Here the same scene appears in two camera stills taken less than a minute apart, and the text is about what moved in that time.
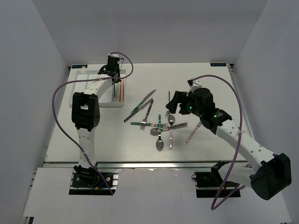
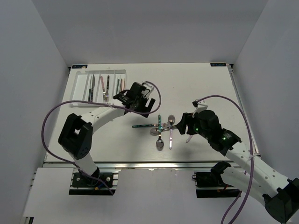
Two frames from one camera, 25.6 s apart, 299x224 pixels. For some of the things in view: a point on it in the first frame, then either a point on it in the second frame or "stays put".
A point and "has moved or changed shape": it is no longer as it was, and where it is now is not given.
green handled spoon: x=160 y=144 stays put
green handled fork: x=165 y=125 has moved or changed shape
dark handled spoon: x=155 y=130 stays put
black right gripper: x=179 y=97 → x=186 y=119
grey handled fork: x=143 y=122 → x=106 y=96
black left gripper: x=118 y=71 → x=144 y=108
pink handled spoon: x=171 y=120 stays put
